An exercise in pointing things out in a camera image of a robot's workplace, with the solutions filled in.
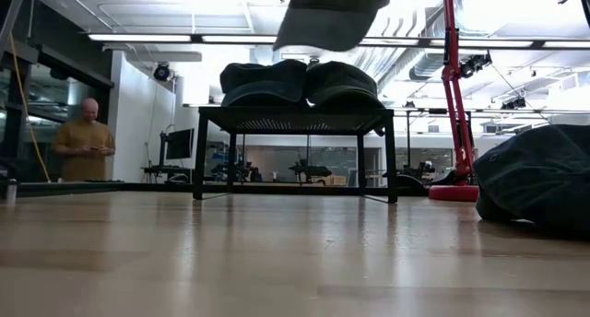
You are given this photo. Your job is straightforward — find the grey baseball cap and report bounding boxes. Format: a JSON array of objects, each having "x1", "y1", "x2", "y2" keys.
[
  {"x1": 304, "y1": 61, "x2": 384, "y2": 101},
  {"x1": 274, "y1": 0, "x2": 392, "y2": 53}
]

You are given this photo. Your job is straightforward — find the dark green baseball cap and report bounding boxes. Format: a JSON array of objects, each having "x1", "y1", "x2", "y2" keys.
[{"x1": 473, "y1": 123, "x2": 590, "y2": 240}]

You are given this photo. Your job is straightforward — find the black perforated metal stand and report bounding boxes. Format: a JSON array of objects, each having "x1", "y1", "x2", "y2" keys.
[{"x1": 192, "y1": 105, "x2": 400, "y2": 205}]

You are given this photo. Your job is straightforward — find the long ceiling light bar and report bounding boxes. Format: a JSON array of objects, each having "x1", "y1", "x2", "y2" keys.
[{"x1": 87, "y1": 32, "x2": 590, "y2": 51}]

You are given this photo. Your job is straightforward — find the black computer monitor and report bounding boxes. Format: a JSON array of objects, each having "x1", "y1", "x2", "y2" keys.
[{"x1": 164, "y1": 127, "x2": 195, "y2": 161}]

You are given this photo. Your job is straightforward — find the brown cardboard box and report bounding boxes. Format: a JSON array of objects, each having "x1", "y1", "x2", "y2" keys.
[{"x1": 317, "y1": 173, "x2": 348, "y2": 187}]

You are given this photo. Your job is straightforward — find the black track spotlight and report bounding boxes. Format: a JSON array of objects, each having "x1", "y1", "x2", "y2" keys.
[
  {"x1": 458, "y1": 53, "x2": 493, "y2": 78},
  {"x1": 500, "y1": 97, "x2": 529, "y2": 111}
]

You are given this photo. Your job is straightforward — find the black background desk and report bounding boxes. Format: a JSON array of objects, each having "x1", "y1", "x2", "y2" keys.
[{"x1": 140, "y1": 164, "x2": 195, "y2": 184}]

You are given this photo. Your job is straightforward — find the person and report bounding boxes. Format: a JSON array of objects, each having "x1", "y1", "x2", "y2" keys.
[{"x1": 51, "y1": 98, "x2": 116, "y2": 183}]

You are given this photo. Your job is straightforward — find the yellow hanging cable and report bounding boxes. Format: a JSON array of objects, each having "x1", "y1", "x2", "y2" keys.
[{"x1": 8, "y1": 30, "x2": 52, "y2": 183}]

